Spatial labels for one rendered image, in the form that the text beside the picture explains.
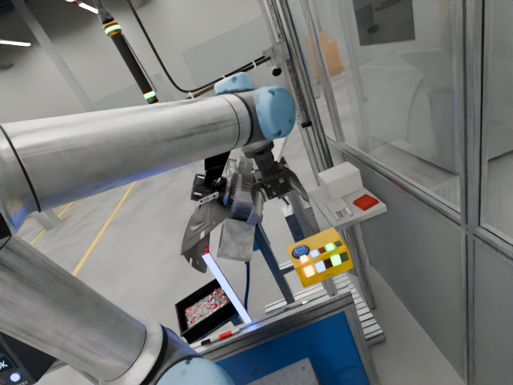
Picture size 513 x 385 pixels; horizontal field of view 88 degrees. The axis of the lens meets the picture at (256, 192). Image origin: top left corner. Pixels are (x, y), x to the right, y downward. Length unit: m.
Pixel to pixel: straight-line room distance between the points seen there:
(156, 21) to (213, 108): 13.02
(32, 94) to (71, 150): 14.88
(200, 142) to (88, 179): 0.12
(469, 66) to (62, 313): 0.80
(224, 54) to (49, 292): 6.20
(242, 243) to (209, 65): 5.59
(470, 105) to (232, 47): 5.92
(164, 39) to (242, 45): 7.15
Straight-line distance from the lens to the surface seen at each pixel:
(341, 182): 1.31
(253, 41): 6.50
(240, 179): 1.12
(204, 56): 6.44
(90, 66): 14.01
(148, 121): 0.29
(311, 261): 0.78
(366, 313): 1.86
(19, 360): 1.08
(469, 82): 0.74
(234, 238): 1.09
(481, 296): 1.11
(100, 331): 0.45
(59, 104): 14.73
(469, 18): 0.71
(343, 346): 1.21
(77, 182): 0.27
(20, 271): 0.41
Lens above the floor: 1.62
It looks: 27 degrees down
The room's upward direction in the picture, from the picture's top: 24 degrees counter-clockwise
